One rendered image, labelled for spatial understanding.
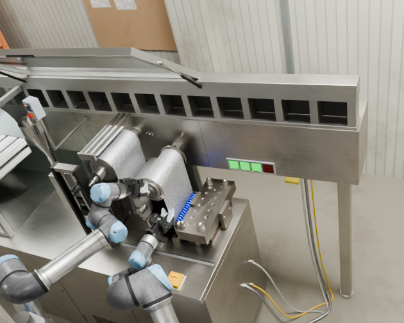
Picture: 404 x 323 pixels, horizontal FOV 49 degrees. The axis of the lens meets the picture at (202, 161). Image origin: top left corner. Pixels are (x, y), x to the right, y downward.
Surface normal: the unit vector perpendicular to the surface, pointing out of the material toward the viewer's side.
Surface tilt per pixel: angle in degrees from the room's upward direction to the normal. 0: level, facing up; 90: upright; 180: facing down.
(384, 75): 90
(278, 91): 90
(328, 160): 90
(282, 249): 0
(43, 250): 0
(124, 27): 90
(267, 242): 0
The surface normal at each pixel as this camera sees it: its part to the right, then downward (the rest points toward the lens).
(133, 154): 0.90, 0.13
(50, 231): -0.21, -0.77
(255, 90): -0.40, 0.63
